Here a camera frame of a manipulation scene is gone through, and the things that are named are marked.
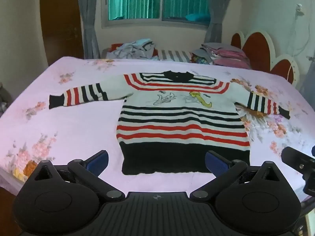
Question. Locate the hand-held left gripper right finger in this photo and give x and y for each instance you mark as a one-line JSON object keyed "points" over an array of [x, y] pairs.
{"points": [[216, 162]]}

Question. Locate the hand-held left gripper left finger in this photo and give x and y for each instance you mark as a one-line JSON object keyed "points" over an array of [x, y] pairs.
{"points": [[98, 161]]}

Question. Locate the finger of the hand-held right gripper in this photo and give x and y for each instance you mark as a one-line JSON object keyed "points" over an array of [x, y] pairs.
{"points": [[295, 159]]}

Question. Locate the striped knit sweater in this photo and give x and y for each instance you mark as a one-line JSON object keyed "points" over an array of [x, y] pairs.
{"points": [[182, 127]]}

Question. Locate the pile of grey clothes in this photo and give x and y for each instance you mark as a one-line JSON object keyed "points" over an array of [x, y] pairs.
{"points": [[133, 49]]}

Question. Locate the pink floral bed sheet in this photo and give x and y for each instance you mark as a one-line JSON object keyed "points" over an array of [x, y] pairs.
{"points": [[73, 118]]}

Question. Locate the stack of folded bedding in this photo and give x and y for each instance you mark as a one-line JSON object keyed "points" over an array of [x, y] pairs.
{"points": [[228, 56]]}

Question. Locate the red scalloped headboard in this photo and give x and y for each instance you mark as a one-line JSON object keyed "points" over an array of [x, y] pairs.
{"points": [[257, 51]]}

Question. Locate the red pillow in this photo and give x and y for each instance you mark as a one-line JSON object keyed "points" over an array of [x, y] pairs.
{"points": [[115, 47]]}

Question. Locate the grey striped cloth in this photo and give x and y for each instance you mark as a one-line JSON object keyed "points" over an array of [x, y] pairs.
{"points": [[172, 55]]}

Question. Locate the brown wooden door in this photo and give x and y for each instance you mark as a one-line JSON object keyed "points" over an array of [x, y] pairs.
{"points": [[61, 29]]}

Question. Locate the grey curtain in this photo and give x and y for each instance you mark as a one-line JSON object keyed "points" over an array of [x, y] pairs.
{"points": [[88, 17], [219, 9]]}

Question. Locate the teal pillow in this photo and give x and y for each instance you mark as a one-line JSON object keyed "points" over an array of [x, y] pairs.
{"points": [[196, 17]]}

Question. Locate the window with teal curtain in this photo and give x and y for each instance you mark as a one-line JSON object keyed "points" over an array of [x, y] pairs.
{"points": [[137, 0]]}

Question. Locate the white wall socket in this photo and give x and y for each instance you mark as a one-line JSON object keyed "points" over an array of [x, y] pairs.
{"points": [[299, 7]]}

